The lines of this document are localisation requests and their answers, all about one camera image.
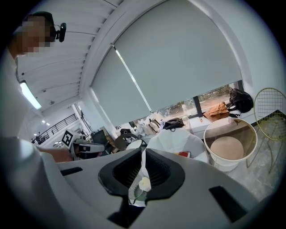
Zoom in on black backpack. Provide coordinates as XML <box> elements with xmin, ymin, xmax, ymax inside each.
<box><xmin>226</xmin><ymin>88</ymin><xmax>255</xmax><ymax>114</ymax></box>

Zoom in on black head-worn camera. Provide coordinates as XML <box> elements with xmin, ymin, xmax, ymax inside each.
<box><xmin>53</xmin><ymin>22</ymin><xmax>67</xmax><ymax>43</ymax></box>

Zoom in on black monitor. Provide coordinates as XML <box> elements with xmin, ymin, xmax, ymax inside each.
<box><xmin>92</xmin><ymin>129</ymin><xmax>108</xmax><ymax>146</ymax></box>

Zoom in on person's white shirt torso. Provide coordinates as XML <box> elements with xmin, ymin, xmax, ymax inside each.
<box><xmin>0</xmin><ymin>48</ymin><xmax>67</xmax><ymax>229</ymax></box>

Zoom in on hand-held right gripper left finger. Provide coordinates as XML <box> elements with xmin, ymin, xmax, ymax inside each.
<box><xmin>98</xmin><ymin>147</ymin><xmax>143</xmax><ymax>198</ymax></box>

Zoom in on person's head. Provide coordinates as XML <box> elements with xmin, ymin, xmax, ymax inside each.
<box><xmin>8</xmin><ymin>11</ymin><xmax>56</xmax><ymax>60</ymax></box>

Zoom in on wide grey roller blind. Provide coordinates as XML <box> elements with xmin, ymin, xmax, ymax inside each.
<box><xmin>112</xmin><ymin>0</ymin><xmax>244</xmax><ymax>114</ymax></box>

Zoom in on black metal railing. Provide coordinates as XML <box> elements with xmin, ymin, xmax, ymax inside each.
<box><xmin>30</xmin><ymin>113</ymin><xmax>77</xmax><ymax>144</ymax></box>

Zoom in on beige tote bag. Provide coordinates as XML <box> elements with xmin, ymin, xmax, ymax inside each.
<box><xmin>143</xmin><ymin>118</ymin><xmax>162</xmax><ymax>135</ymax></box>

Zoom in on person's left forearm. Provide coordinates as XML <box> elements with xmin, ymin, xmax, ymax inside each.
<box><xmin>36</xmin><ymin>144</ymin><xmax>73</xmax><ymax>163</ymax></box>

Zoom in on narrow grey roller blind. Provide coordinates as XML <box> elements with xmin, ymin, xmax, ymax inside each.
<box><xmin>90</xmin><ymin>46</ymin><xmax>152</xmax><ymax>127</ymax></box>

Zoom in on white seat chair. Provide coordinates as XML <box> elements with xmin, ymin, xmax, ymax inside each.
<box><xmin>147</xmin><ymin>128</ymin><xmax>210</xmax><ymax>164</ymax></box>

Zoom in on white round wire side table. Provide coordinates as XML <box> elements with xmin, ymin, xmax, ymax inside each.
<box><xmin>203</xmin><ymin>118</ymin><xmax>258</xmax><ymax>173</ymax></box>

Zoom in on white mesh wrapper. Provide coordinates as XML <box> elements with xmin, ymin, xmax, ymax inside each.
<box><xmin>128</xmin><ymin>149</ymin><xmax>153</xmax><ymax>205</ymax></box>

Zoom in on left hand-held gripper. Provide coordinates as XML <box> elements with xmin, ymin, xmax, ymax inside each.
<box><xmin>61</xmin><ymin>129</ymin><xmax>105</xmax><ymax>161</ymax></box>

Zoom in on brown paper bag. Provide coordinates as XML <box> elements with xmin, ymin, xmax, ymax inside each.
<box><xmin>202</xmin><ymin>101</ymin><xmax>231</xmax><ymax>123</ymax></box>

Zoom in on white window ledge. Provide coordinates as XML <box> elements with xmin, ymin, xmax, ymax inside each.
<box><xmin>189</xmin><ymin>106</ymin><xmax>257</xmax><ymax>135</ymax></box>

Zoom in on long ceiling light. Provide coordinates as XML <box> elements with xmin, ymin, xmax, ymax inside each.
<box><xmin>19</xmin><ymin>81</ymin><xmax>42</xmax><ymax>110</ymax></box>

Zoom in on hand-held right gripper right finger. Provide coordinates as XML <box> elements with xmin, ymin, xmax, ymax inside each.
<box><xmin>144</xmin><ymin>148</ymin><xmax>186</xmax><ymax>201</ymax></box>

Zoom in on black handbag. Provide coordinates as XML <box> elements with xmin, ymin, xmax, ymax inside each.
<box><xmin>162</xmin><ymin>117</ymin><xmax>185</xmax><ymax>131</ymax></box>

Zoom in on black round-back chair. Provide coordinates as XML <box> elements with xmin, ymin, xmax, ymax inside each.
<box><xmin>114</xmin><ymin>133</ymin><xmax>147</xmax><ymax>155</ymax></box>

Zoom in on yellow-green wire chair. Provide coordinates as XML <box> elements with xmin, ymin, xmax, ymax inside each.
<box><xmin>245</xmin><ymin>87</ymin><xmax>286</xmax><ymax>175</ymax></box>

